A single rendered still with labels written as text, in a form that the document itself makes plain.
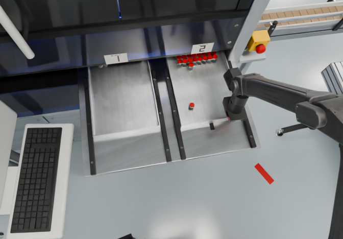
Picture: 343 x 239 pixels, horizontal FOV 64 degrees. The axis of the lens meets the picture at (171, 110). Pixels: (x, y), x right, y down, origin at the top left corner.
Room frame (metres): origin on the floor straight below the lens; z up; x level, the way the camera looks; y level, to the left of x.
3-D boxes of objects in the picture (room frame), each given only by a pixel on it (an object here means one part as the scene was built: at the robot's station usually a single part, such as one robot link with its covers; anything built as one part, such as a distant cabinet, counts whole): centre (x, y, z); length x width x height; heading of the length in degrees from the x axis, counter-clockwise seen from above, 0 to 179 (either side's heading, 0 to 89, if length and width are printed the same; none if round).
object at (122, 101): (0.47, 0.21, 0.90); 0.34 x 0.26 x 0.04; 19
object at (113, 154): (0.46, 0.03, 0.87); 0.70 x 0.48 x 0.02; 109
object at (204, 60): (0.67, -0.08, 0.90); 0.18 x 0.02 x 0.05; 110
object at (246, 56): (0.82, -0.31, 0.87); 0.14 x 0.13 x 0.02; 19
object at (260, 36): (0.77, -0.31, 0.99); 0.08 x 0.07 x 0.07; 19
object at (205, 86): (0.57, -0.11, 0.90); 0.34 x 0.26 x 0.04; 20
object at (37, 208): (0.10, 0.47, 0.82); 0.40 x 0.14 x 0.02; 11
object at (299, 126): (0.83, -1.03, 0.07); 0.50 x 0.08 x 0.14; 109
